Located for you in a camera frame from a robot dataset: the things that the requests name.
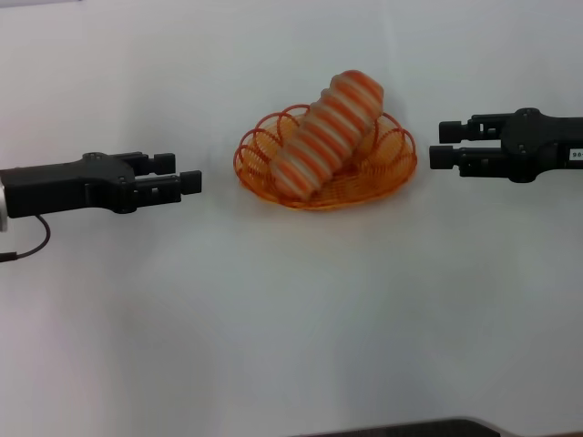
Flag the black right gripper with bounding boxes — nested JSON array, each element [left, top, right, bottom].
[[428, 107, 583, 185]]

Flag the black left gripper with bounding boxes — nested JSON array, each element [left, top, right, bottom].
[[0, 151, 203, 219]]

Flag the orange white striped bread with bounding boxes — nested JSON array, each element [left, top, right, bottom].
[[271, 68, 386, 199]]

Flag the orange woven plastic basket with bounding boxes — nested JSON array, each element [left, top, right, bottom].
[[233, 103, 418, 212]]

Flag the black robot torso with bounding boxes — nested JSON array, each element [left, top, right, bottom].
[[298, 415, 516, 437]]

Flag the dark left arm cable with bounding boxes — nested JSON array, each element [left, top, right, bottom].
[[0, 213, 52, 263]]

